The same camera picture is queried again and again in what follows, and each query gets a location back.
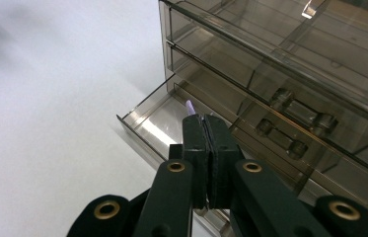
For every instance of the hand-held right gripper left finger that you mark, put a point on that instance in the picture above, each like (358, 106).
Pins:
(198, 144)

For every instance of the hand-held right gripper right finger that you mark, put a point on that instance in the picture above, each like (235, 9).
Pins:
(222, 148)

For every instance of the purple star hair clip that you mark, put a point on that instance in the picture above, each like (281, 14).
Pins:
(190, 107)

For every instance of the smoky clear plastic drawer cabinet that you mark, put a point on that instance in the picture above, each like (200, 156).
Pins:
(352, 39)

